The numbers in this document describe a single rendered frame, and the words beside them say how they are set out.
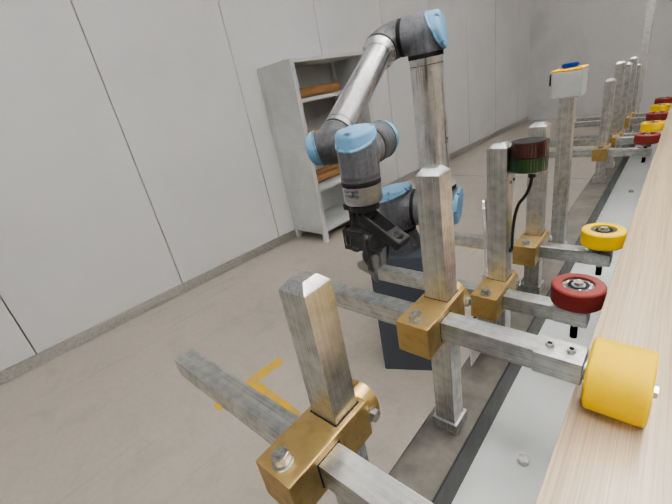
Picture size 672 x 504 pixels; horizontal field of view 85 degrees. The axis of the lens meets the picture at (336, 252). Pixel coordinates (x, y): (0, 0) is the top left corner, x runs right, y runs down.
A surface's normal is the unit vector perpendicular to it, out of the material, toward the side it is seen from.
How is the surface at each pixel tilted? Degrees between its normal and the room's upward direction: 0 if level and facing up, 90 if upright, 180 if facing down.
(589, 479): 0
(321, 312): 90
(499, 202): 90
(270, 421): 0
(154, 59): 90
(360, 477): 0
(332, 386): 90
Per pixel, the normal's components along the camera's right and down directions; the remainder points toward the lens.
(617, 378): -0.58, -0.34
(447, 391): -0.64, 0.41
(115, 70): 0.71, 0.17
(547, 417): -0.18, -0.90
